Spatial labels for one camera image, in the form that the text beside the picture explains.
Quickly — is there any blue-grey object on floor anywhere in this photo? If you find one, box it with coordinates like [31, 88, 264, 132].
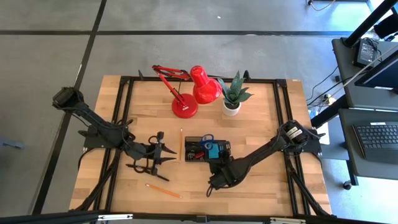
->
[0, 136, 26, 151]

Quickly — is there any green snake plant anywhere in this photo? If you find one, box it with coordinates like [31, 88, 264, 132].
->
[216, 70, 254, 110]

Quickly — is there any silver aluminium bracket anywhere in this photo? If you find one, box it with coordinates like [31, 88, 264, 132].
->
[269, 217, 307, 224]
[97, 213, 134, 222]

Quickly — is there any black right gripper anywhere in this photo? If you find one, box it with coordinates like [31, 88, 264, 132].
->
[207, 157, 251, 191]

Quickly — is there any red desk lamp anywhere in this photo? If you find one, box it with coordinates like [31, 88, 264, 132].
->
[151, 64, 223, 119]

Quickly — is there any grey desk with keyboard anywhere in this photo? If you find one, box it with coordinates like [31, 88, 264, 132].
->
[338, 107, 398, 182]

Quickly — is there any black mesh desk organizer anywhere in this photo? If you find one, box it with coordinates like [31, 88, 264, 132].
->
[183, 134, 233, 164]

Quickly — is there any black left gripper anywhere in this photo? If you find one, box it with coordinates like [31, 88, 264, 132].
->
[132, 131, 178, 176]

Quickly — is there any black keyboard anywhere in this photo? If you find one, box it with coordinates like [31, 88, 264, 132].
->
[352, 121, 398, 165]

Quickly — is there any white plant pot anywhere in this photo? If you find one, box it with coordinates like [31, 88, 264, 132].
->
[221, 100, 242, 118]

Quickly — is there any black chair part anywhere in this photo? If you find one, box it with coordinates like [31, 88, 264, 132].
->
[373, 12, 398, 40]

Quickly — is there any yellow pencil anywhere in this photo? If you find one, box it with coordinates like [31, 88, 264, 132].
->
[144, 183, 183, 199]
[178, 127, 184, 162]

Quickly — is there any black computer monitor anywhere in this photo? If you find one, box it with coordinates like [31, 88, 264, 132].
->
[354, 49, 398, 95]

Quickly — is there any white power strip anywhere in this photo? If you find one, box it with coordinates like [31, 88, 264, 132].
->
[321, 93, 337, 106]

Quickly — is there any black desk leg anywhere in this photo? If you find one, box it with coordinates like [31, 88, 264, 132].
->
[310, 94, 349, 129]

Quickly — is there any grey desk with monitor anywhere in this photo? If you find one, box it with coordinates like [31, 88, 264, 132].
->
[331, 36, 398, 110]

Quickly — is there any black diagonal pole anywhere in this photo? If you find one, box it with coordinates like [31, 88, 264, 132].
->
[341, 0, 398, 48]

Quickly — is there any black power adapter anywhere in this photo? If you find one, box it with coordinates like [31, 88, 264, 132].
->
[353, 38, 379, 68]

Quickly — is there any black table frame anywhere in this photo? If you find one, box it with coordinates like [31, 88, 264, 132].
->
[68, 70, 333, 224]

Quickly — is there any blue sticky note pad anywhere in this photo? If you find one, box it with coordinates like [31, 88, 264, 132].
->
[207, 143, 221, 161]

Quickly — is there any grey metal beam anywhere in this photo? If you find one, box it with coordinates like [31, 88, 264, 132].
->
[0, 210, 103, 224]

